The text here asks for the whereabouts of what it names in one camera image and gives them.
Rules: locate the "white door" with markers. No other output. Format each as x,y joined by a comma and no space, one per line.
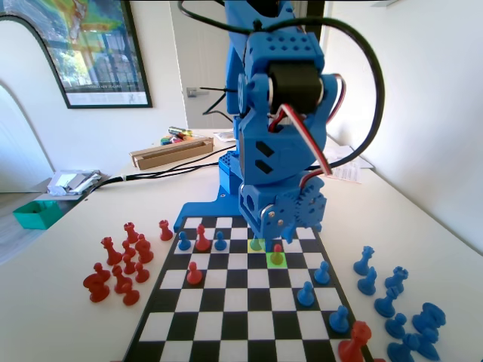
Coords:
200,56

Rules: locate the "blue chess queen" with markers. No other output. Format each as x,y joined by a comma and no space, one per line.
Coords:
364,262

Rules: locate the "shiny yellow green tube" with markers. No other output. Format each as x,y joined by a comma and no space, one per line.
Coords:
180,131

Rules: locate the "blue chess pawn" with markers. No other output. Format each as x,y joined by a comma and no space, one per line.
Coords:
220,243
395,327
184,243
322,273
339,320
305,296

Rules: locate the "white arched panel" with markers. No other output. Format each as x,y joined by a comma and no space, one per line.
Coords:
22,113

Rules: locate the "colorful marker set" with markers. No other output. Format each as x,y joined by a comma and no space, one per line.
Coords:
171,140

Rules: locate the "green plastic bin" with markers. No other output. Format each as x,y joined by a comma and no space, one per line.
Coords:
37,216

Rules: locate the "printed paper sheet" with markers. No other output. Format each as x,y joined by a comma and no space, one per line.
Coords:
347,171

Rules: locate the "red chess bishop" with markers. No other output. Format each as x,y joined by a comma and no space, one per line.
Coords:
120,281
202,241

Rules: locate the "framed map poster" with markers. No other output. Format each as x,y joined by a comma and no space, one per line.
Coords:
102,56

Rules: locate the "pile of silver packets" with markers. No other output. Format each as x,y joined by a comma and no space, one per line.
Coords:
71,181

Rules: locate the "black white chessboard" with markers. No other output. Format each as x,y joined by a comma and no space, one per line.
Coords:
241,301

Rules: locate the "red chess king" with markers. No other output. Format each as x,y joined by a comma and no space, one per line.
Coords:
354,343

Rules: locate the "black zip tie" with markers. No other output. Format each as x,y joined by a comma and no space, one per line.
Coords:
211,90

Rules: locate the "red chess rook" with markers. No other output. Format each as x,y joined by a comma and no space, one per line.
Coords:
165,232
131,234

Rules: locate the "red chess queen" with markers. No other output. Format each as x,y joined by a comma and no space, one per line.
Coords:
110,252

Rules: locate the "white paper packet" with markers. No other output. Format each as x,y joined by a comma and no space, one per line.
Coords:
225,135

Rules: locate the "long cardboard box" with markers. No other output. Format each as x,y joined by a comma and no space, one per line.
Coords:
171,154

